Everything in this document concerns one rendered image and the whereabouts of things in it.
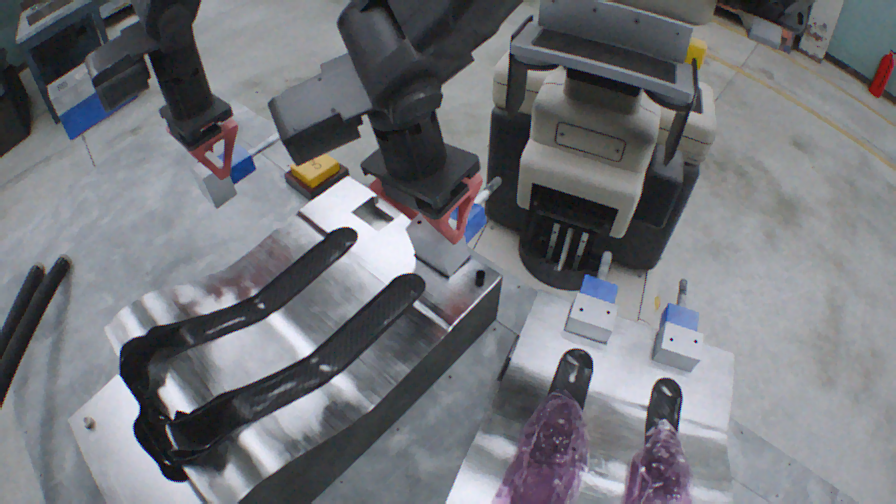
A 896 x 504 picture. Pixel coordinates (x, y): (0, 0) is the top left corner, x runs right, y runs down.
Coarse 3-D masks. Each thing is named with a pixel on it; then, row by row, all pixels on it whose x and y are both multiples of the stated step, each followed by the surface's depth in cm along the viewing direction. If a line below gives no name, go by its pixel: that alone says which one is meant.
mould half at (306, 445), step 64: (256, 256) 53; (384, 256) 53; (128, 320) 41; (320, 320) 48; (448, 320) 47; (192, 384) 37; (384, 384) 43; (128, 448) 39; (256, 448) 34; (320, 448) 37
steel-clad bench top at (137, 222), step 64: (256, 128) 86; (64, 192) 76; (128, 192) 75; (192, 192) 74; (256, 192) 73; (0, 256) 64; (128, 256) 64; (192, 256) 64; (0, 320) 54; (64, 320) 55; (512, 320) 57; (64, 384) 48; (448, 384) 52; (64, 448) 42; (384, 448) 47; (448, 448) 47; (768, 448) 44
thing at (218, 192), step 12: (264, 144) 59; (240, 156) 56; (252, 156) 58; (192, 168) 53; (204, 168) 53; (240, 168) 56; (252, 168) 57; (204, 180) 52; (216, 180) 53; (228, 180) 55; (240, 180) 57; (204, 192) 55; (216, 192) 54; (228, 192) 56; (216, 204) 55
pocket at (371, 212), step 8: (368, 200) 59; (376, 200) 60; (360, 208) 58; (368, 208) 60; (376, 208) 60; (384, 208) 60; (360, 216) 59; (368, 216) 60; (376, 216) 60; (384, 216) 60; (392, 216) 59; (368, 224) 60; (376, 224) 59; (384, 224) 59
